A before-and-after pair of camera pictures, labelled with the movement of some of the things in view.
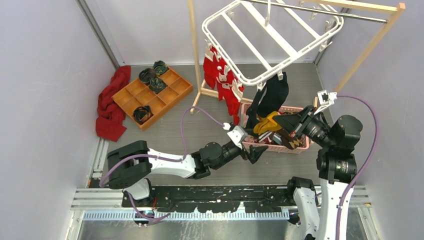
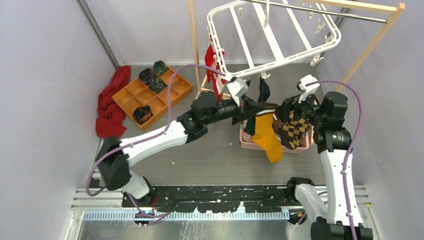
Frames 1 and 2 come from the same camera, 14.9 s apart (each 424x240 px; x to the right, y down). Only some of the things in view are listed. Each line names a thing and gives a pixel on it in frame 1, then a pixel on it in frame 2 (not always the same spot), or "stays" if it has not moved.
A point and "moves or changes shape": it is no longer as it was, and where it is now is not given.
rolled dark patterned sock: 160,67 stays
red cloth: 110,115 stays
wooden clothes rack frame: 393,6 stays
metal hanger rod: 317,9 stays
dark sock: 275,94 → 264,91
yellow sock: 267,123 moves or changes shape
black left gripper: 254,154 → 248,108
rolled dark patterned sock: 141,114 stays
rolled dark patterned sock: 145,75 stays
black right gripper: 299,120 → 290,104
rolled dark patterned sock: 157,85 stays
